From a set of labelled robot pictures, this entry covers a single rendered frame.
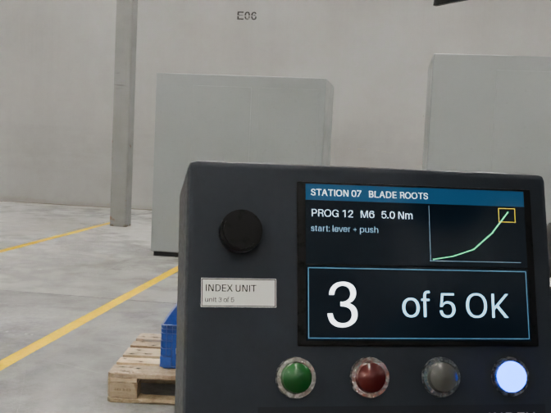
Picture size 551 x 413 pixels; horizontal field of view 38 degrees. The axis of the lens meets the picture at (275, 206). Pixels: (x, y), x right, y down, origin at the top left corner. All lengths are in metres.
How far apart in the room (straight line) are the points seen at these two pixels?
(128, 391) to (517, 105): 4.04
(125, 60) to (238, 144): 3.41
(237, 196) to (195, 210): 0.03
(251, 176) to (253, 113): 7.74
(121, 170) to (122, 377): 7.50
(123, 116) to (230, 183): 10.69
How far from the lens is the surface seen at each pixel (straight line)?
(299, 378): 0.52
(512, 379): 0.57
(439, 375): 0.55
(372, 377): 0.53
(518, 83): 6.67
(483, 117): 6.63
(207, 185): 0.53
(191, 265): 0.53
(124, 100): 11.23
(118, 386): 3.93
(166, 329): 3.93
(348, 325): 0.54
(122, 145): 11.22
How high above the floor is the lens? 1.27
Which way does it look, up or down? 5 degrees down
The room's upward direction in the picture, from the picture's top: 3 degrees clockwise
